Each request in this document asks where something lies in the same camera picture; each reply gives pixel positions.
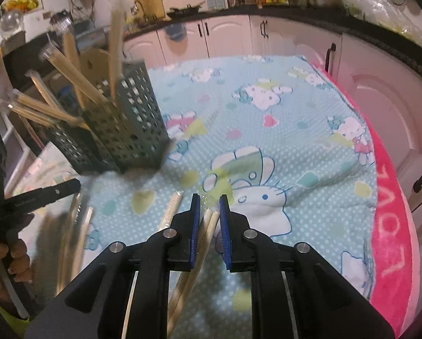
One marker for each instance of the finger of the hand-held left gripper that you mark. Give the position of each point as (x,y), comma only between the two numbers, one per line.
(48,192)

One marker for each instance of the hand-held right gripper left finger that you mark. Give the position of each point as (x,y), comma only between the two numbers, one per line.
(195,219)

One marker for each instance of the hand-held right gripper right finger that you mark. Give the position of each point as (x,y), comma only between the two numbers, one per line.
(225,233)

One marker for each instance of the grey-green plastic utensil holder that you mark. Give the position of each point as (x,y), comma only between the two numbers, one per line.
(136,123)

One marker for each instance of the person's left forearm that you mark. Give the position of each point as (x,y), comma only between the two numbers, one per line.
(11,312)

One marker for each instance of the person's left hand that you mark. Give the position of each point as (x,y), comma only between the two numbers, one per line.
(20,261)

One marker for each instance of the white plastic drawer unit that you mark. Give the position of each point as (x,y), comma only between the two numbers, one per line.
(9,137)

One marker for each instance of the blue cartoon printed blanket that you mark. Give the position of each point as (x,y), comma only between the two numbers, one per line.
(267,130)

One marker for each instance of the black microwave oven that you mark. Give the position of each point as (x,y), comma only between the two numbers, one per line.
(24,56)

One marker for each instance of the clear glass bowl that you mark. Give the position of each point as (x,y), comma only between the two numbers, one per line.
(11,23)

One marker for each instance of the dark blender jug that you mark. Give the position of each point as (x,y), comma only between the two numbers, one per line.
(62,21)

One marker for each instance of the pink blanket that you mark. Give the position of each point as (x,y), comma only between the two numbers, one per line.
(390,219)

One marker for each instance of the blue storage box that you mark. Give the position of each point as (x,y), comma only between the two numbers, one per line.
(89,29)

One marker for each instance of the blue round cabinet sticker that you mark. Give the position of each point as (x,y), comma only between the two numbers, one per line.
(176,32)

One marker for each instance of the black wok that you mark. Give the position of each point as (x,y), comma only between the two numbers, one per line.
(184,9)

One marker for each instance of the rectangular wooden cutting board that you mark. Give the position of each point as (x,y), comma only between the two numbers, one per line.
(149,0)

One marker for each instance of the knife block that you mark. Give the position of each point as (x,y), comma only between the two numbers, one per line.
(216,0)

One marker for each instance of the black kitchen countertop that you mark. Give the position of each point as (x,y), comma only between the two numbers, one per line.
(373,31)

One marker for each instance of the clear plastic bag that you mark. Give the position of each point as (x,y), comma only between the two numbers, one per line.
(380,10)

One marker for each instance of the fruit wall picture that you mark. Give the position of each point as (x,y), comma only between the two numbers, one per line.
(22,0)

